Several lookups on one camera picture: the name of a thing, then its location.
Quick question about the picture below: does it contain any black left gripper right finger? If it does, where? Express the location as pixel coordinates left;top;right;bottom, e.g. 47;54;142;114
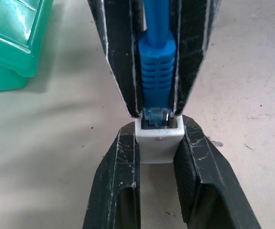
172;115;264;229

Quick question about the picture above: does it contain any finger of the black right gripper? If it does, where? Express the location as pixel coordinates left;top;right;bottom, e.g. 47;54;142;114
167;0;218;117
87;0;147;119

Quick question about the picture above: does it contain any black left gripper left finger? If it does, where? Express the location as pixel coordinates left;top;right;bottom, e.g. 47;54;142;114
81;121;142;229

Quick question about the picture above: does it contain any blue ethernet cable plug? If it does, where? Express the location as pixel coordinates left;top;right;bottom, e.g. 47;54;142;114
138;0;176;131

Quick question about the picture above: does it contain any white coupler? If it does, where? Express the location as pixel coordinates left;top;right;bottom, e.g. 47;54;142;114
135;115;185;164

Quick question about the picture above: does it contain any green plastic bin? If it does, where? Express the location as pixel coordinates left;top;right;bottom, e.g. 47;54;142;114
0;0;54;94

